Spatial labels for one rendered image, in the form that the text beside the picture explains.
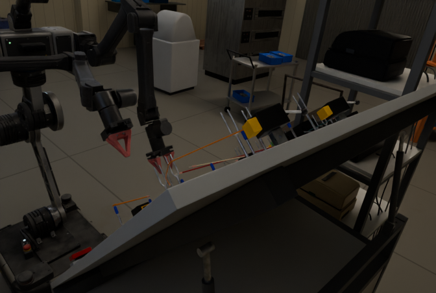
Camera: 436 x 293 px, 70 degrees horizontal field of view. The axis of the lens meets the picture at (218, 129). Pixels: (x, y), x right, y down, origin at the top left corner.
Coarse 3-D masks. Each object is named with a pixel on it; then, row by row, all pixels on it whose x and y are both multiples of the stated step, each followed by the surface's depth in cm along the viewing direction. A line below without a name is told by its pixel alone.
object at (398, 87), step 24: (384, 0) 173; (432, 24) 111; (312, 48) 148; (312, 72) 151; (336, 72) 146; (408, 72) 160; (384, 96) 129; (432, 120) 165; (384, 144) 133; (336, 168) 153; (360, 168) 148; (384, 168) 135; (408, 168) 180; (360, 192) 200; (360, 216) 148; (384, 216) 181
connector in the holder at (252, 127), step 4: (248, 120) 55; (252, 120) 55; (256, 120) 55; (244, 124) 56; (248, 124) 55; (252, 124) 54; (256, 124) 55; (244, 128) 57; (248, 128) 55; (252, 128) 54; (256, 128) 54; (260, 128) 55; (248, 132) 56; (252, 132) 55; (256, 132) 55; (248, 136) 57; (252, 136) 57
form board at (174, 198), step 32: (416, 96) 56; (320, 128) 37; (352, 128) 41; (256, 160) 30; (288, 160) 34; (192, 192) 25; (224, 192) 33; (128, 224) 32; (160, 224) 33; (96, 256) 46
